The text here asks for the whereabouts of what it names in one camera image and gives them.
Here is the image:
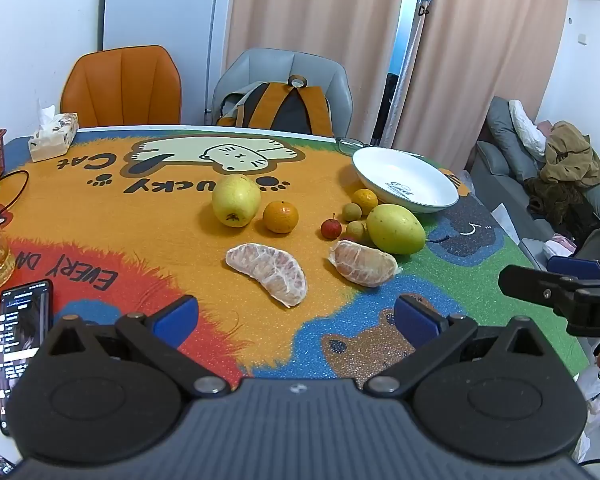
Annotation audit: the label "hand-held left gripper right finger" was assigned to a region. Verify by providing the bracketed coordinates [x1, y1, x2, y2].
[364, 294, 546, 395]

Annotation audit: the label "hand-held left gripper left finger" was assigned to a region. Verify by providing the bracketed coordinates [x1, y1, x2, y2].
[40, 296, 231, 395]

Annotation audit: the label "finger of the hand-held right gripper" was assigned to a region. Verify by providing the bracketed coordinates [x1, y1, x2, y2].
[498, 265, 578, 316]
[547, 256, 600, 278]

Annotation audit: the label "peeled pomelo segment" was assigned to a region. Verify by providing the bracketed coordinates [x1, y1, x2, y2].
[328, 240, 402, 288]
[225, 242, 308, 309]

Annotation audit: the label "oval yellow pear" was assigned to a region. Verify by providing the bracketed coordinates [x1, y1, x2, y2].
[366, 204, 426, 255]

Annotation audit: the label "round yellow pear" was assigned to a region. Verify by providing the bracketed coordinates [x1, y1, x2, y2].
[212, 173, 262, 228]

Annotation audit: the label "large orange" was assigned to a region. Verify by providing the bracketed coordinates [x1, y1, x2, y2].
[263, 200, 299, 234]

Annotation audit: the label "white plate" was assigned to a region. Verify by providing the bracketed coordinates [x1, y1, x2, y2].
[352, 146, 459, 214]

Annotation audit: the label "pink and white pouch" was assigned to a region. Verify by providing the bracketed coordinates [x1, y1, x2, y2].
[543, 234, 579, 262]

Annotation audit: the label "white plastic bag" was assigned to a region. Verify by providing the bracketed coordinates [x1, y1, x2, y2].
[489, 203, 523, 247]

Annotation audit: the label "dark clothes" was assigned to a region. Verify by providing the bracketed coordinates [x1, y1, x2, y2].
[523, 176, 600, 242]

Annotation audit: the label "colourful cartoon table mat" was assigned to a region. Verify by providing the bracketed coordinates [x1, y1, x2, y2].
[0, 127, 589, 411]

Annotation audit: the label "olive jacket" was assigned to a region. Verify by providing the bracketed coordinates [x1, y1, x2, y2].
[539, 121, 600, 189]

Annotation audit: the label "grey sofa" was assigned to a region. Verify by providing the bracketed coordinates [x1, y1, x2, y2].
[471, 96, 600, 283]

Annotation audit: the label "small orange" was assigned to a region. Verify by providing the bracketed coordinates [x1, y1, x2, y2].
[353, 188, 379, 215]

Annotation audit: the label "white pillow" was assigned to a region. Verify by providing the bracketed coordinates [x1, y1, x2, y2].
[508, 100, 552, 157]

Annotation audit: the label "black smartphone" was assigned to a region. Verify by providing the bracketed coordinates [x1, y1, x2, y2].
[0, 279, 54, 436]

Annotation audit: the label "eyeglasses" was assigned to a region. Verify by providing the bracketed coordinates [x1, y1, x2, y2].
[336, 137, 377, 157]

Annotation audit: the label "patterned tissue box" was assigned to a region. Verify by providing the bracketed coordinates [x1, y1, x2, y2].
[28, 105, 79, 163]

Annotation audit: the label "beige curtain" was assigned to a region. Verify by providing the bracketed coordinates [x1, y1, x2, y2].
[225, 0, 412, 142]
[394, 0, 572, 173]

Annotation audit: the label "orange and grey backpack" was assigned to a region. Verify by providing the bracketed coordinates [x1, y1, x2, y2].
[216, 75, 335, 139]

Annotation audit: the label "orange chair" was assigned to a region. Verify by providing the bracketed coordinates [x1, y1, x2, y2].
[60, 46, 184, 129]

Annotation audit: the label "grey chair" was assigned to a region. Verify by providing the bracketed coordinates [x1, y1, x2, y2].
[211, 48, 355, 139]

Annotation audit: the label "black cable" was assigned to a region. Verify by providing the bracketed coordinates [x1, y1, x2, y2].
[0, 170, 31, 212]

